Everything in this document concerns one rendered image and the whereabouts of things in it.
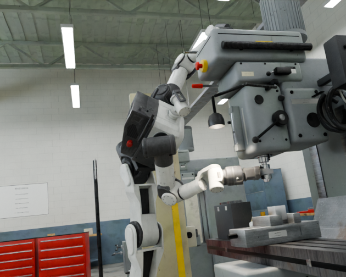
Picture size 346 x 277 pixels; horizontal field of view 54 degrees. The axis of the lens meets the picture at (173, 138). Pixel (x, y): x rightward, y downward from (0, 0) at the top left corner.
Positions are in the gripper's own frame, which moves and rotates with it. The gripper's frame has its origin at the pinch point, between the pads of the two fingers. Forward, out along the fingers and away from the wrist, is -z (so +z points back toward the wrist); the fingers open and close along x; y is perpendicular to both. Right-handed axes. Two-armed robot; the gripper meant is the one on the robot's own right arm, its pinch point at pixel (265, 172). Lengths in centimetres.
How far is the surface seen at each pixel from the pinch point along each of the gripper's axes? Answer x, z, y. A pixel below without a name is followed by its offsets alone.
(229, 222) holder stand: 30.0, 17.6, 21.4
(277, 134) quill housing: -8.4, -6.0, -15.0
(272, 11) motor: 2, -16, -81
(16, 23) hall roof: 561, 454, -488
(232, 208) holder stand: 26.8, 15.4, 14.2
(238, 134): -5.9, 10.3, -17.8
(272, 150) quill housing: -8.5, -3.1, -8.4
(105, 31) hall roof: 662, 255, -493
